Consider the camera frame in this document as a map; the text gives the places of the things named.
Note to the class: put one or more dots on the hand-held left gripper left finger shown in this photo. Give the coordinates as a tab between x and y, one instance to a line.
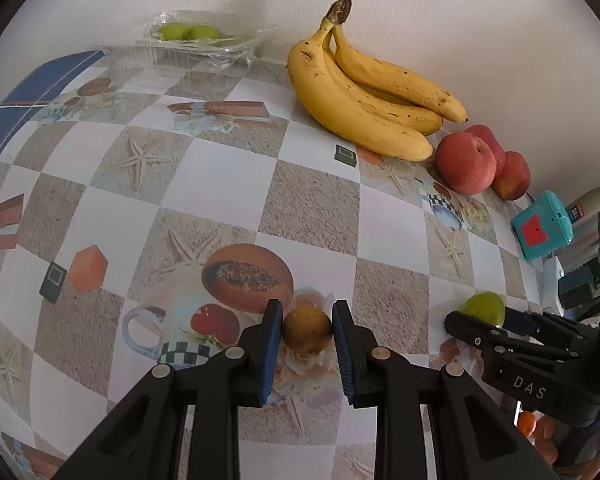
272	360

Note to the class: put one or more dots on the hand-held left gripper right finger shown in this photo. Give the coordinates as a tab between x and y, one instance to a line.
344	360

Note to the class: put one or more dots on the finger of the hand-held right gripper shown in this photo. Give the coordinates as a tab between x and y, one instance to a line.
522	321
472	330

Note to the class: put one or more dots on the green jujube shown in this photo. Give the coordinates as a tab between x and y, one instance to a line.
482	305

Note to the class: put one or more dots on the brown longan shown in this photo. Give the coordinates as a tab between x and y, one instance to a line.
307	330

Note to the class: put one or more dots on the person's right hand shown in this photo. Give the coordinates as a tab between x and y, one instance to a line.
547	440

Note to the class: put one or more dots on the small white stand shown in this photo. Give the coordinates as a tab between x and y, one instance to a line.
552	275

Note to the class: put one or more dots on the black power adapter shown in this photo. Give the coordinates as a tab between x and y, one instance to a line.
577	287

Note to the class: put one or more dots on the teal plastic box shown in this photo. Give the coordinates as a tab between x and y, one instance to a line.
540	227

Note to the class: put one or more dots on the dark red apple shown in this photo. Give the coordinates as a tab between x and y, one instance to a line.
514	175
492	141

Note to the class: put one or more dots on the pinkish red apple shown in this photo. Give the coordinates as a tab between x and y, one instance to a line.
462	162

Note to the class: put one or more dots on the checkered printed tablecloth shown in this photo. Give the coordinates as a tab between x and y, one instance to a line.
220	175

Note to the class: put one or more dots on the yellow banana bunch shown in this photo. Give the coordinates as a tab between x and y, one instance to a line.
360	115

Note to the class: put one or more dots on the small bagged green fruit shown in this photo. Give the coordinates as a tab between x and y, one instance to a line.
205	33
172	31

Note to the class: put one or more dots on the clear plastic bag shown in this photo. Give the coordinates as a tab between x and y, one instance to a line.
130	55

